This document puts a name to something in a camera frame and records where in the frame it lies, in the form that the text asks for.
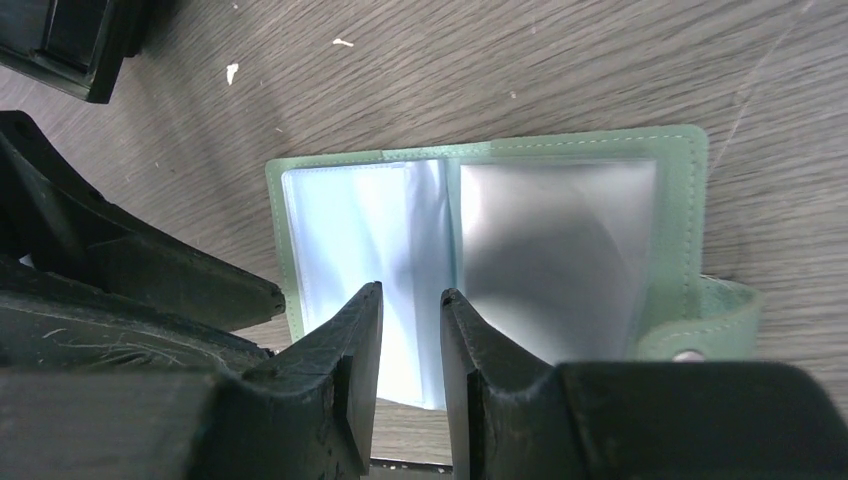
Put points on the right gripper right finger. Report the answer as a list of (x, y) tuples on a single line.
[(513, 416)]

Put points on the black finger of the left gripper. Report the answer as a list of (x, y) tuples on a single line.
[(52, 215)]

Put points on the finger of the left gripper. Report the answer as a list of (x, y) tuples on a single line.
[(51, 322)]

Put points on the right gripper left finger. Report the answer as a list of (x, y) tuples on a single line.
[(305, 413)]

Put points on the green card holder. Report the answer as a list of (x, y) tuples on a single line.
[(578, 246)]

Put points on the black storage bin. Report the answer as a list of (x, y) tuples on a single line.
[(77, 47)]

